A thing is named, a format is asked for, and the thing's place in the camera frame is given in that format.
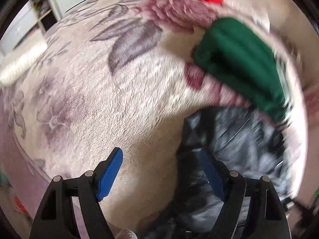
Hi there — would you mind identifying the black leather jacket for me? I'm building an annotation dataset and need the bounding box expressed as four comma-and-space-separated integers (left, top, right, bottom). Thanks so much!
139, 105, 294, 239

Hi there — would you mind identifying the green striped garment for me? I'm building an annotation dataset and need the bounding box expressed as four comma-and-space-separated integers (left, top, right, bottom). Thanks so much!
193, 17, 293, 122

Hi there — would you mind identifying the floral fleece blanket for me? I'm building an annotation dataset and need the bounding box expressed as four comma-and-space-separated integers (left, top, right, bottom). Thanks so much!
1, 0, 308, 231

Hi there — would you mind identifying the white folded towel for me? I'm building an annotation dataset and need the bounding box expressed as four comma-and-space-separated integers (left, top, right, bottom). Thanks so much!
1, 38, 48, 87

